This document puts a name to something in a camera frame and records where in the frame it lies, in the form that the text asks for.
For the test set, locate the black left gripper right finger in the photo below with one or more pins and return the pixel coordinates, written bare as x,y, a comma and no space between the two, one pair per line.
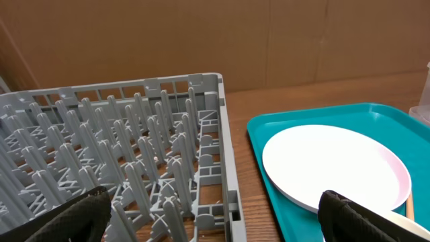
341,219

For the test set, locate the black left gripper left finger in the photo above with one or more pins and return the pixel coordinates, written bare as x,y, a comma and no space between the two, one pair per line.
84,218

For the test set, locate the white paper cup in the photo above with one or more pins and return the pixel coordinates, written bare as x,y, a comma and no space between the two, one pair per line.
407,224

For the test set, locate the white pink round plate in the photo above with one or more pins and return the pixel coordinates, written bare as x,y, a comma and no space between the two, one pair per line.
304,161

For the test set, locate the wooden chopstick left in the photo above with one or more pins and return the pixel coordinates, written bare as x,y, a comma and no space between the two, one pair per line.
410,207

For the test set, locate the grey plastic dish rack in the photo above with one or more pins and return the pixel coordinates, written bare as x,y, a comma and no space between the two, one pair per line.
161,146

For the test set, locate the teal plastic tray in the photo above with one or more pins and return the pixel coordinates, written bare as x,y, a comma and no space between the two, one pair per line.
405,136

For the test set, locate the clear plastic bin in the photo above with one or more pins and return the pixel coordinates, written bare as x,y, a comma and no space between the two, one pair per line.
422,111

